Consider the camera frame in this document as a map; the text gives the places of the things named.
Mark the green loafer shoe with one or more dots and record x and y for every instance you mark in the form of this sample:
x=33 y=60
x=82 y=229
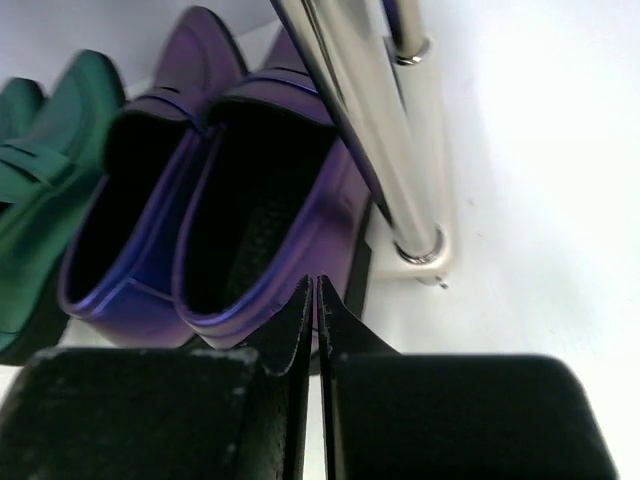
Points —
x=21 y=100
x=47 y=178

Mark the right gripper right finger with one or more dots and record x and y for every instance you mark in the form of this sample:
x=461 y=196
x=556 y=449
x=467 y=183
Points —
x=389 y=415

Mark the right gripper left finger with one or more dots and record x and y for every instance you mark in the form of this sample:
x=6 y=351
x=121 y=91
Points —
x=79 y=413

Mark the white two-tier shoe shelf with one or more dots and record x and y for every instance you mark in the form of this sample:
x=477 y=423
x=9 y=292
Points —
x=383 y=91

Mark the purple loafer shoe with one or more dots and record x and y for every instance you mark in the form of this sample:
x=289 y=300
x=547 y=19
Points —
x=279 y=198
x=117 y=269

